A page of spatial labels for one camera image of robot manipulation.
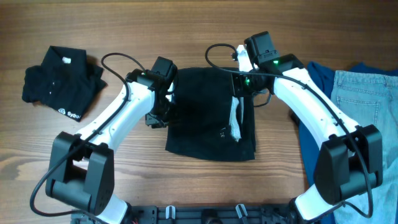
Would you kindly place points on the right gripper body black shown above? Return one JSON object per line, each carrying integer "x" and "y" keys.
{"x": 243, "y": 83}

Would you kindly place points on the folded black polo shirt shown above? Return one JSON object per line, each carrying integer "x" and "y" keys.
{"x": 65, "y": 81}

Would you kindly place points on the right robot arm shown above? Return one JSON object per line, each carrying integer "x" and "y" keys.
{"x": 350, "y": 155}

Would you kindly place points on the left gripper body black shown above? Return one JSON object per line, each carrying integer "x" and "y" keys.
{"x": 160, "y": 114}

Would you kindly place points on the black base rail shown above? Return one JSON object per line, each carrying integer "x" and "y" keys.
{"x": 238, "y": 214}

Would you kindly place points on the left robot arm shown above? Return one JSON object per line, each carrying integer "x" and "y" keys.
{"x": 81, "y": 169}

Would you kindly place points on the black shorts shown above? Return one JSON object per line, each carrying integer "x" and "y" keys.
{"x": 201, "y": 126}

